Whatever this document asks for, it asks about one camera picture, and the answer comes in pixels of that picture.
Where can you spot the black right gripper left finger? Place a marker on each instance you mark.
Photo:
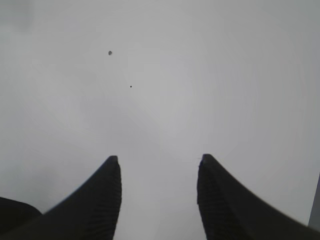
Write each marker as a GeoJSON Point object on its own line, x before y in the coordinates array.
{"type": "Point", "coordinates": [90, 213]}

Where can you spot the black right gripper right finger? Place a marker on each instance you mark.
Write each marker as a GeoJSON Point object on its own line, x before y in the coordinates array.
{"type": "Point", "coordinates": [230, 211]}

